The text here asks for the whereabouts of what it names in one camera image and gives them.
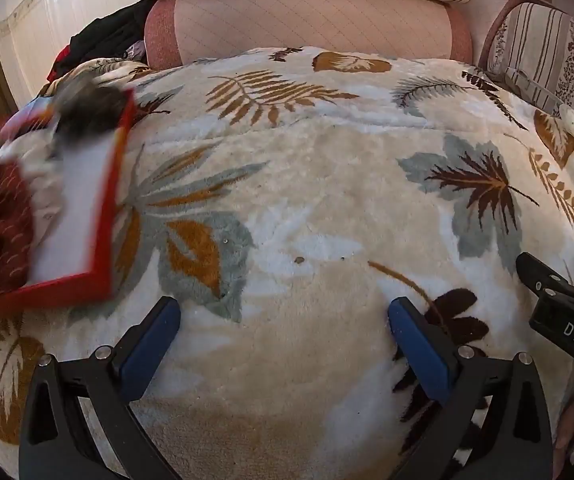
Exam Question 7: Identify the leaf print fleece blanket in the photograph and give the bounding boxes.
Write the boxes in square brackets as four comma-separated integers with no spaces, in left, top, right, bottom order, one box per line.
[0,46,574,480]

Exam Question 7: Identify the small striped floral pillow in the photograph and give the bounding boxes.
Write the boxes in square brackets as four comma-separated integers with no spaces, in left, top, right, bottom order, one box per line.
[487,2,574,126]

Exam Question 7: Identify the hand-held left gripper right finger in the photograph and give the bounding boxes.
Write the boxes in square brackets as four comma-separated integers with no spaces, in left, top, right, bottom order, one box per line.
[388,297,554,480]

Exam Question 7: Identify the red tray with white base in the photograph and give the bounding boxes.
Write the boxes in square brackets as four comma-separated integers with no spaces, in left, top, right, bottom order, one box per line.
[0,87,135,306]

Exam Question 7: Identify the pink quilted pillow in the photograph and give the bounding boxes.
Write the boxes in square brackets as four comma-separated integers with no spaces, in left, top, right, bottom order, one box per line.
[144,0,474,68]

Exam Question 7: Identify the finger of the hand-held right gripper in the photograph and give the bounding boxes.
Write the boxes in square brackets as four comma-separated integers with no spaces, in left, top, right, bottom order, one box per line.
[516,252,574,302]

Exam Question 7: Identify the black tulle scrunchie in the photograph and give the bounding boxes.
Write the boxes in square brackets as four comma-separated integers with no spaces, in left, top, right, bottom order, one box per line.
[52,82,128,141]

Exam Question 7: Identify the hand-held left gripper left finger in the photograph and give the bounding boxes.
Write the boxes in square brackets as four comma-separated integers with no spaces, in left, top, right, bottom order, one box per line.
[18,296,182,480]

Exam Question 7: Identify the pile of black clothes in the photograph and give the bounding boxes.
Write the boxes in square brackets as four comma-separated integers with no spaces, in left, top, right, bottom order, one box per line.
[47,0,155,81]

